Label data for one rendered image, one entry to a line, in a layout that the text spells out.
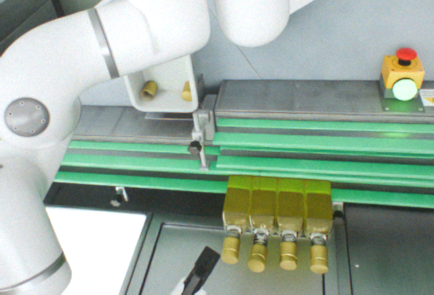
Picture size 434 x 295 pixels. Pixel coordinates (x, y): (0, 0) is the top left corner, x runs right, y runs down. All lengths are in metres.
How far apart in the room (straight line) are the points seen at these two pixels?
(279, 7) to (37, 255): 0.40
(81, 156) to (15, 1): 0.82
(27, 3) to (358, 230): 1.44
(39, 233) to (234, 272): 0.56
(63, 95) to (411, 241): 0.89
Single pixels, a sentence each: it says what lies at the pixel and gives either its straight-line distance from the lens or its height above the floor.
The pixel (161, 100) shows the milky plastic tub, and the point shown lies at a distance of 1.00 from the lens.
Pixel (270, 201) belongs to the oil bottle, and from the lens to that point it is 0.86.
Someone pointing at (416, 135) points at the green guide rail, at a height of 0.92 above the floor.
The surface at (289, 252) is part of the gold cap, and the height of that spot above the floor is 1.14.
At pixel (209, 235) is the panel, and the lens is 1.01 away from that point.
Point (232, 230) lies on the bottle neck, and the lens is 0.84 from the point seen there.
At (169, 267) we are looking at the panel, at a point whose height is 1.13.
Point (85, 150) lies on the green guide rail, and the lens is 1.07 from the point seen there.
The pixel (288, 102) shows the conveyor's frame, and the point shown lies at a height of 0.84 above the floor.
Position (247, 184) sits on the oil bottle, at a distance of 0.90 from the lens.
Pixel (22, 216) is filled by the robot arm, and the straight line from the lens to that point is 0.48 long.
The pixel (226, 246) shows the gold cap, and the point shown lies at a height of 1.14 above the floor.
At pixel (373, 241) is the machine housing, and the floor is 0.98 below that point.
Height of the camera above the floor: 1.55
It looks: 47 degrees down
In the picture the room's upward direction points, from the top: 165 degrees counter-clockwise
